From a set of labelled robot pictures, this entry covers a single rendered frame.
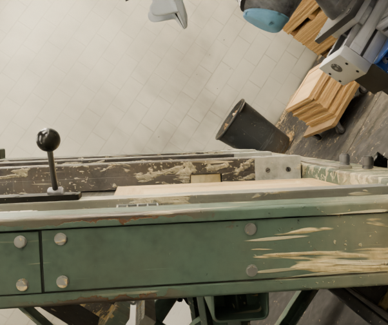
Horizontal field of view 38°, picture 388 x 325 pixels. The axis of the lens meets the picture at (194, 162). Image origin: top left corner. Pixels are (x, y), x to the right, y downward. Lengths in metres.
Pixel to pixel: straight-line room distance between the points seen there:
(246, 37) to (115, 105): 1.85
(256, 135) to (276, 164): 4.22
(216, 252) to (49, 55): 6.18
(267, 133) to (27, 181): 4.44
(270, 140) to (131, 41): 2.17
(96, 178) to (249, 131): 4.30
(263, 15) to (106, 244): 1.02
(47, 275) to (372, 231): 0.41
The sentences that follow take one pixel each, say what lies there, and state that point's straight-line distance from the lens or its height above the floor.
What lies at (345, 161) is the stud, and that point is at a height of 0.87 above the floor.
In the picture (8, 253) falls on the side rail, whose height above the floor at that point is 1.36.
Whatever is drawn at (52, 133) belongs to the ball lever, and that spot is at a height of 1.42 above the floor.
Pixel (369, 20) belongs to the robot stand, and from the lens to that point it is 1.63.
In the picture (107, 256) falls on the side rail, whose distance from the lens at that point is 0.70.
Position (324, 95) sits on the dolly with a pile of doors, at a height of 0.30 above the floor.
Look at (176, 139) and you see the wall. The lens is 6.68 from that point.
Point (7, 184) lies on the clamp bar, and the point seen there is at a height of 1.52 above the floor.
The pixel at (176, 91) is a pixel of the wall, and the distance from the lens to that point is 6.79.
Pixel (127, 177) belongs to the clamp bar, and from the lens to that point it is 1.48.
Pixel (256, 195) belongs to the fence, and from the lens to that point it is 0.96.
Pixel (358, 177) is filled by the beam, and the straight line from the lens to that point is 1.17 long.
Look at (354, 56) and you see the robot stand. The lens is 1.58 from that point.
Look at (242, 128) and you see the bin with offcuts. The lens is 5.69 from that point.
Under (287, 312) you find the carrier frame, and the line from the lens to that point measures 3.06.
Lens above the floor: 1.31
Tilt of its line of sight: 6 degrees down
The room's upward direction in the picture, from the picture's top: 56 degrees counter-clockwise
